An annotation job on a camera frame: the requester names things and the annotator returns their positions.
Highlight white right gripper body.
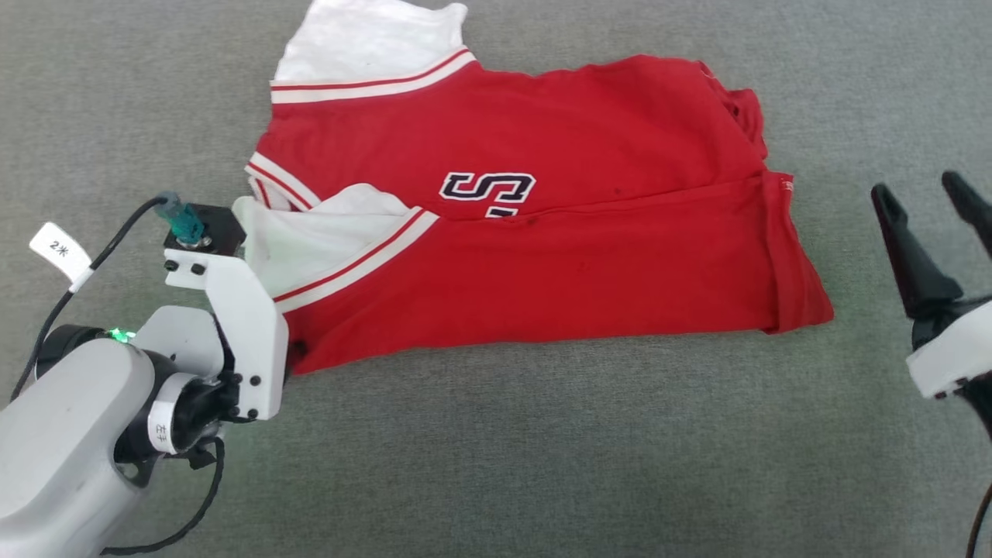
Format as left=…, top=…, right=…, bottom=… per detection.
left=905, top=294, right=992, bottom=435

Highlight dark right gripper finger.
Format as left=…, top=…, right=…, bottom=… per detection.
left=942, top=170, right=992, bottom=260
left=870, top=183, right=964, bottom=319

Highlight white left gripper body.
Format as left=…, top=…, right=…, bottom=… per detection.
left=132, top=248, right=289, bottom=423

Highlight red basketball jersey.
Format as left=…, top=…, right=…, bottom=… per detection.
left=231, top=0, right=835, bottom=377

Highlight black cable with teal plug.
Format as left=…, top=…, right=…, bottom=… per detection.
left=12, top=192, right=206, bottom=404

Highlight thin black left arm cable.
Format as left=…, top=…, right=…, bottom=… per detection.
left=101, top=436, right=226, bottom=556

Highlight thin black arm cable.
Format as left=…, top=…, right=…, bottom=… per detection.
left=965, top=480, right=992, bottom=558
left=101, top=436, right=226, bottom=556

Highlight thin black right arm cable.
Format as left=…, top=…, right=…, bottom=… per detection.
left=965, top=480, right=992, bottom=558

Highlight white paper cable label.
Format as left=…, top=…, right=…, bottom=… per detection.
left=29, top=222, right=92, bottom=294

